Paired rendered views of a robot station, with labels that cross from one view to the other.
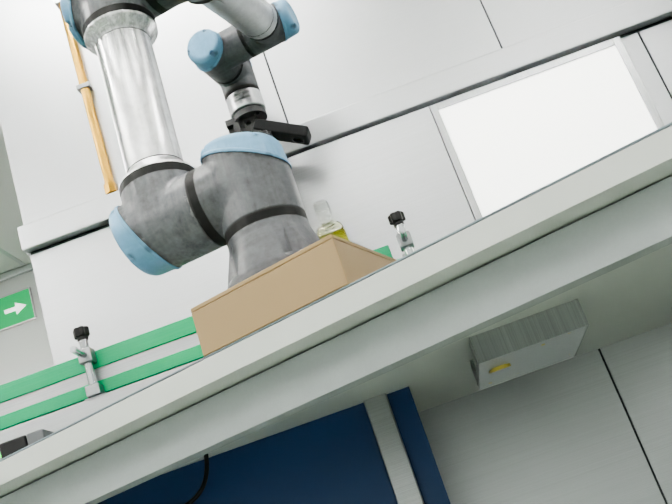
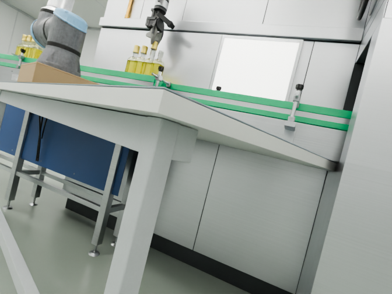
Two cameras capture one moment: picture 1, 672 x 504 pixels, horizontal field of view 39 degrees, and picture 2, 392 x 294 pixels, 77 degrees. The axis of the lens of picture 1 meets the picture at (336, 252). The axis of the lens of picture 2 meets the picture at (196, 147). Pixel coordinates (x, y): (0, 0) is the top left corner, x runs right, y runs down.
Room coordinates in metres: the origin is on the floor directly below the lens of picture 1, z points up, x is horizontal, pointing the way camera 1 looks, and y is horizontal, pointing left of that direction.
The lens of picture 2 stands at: (0.50, -0.77, 0.69)
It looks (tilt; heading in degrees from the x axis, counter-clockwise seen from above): 1 degrees down; 20
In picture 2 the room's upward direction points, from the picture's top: 14 degrees clockwise
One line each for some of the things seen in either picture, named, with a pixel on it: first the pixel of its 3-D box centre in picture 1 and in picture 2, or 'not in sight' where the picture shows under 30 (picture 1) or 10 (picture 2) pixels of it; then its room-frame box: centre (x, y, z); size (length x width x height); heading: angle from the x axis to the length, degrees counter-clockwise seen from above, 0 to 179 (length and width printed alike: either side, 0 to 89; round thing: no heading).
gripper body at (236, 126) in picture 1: (254, 141); (156, 20); (1.71, 0.08, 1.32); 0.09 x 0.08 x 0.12; 87
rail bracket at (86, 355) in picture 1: (83, 360); not in sight; (1.55, 0.48, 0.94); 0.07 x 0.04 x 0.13; 178
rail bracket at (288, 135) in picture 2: not in sight; (293, 114); (1.55, -0.76, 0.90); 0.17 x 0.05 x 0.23; 178
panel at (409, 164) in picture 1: (448, 180); (212, 64); (1.83, -0.27, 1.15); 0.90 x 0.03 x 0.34; 88
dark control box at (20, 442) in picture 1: (35, 462); not in sight; (1.53, 0.59, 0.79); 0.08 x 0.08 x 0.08; 88
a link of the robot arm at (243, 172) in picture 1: (247, 185); (67, 31); (1.19, 0.09, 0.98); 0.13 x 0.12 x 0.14; 75
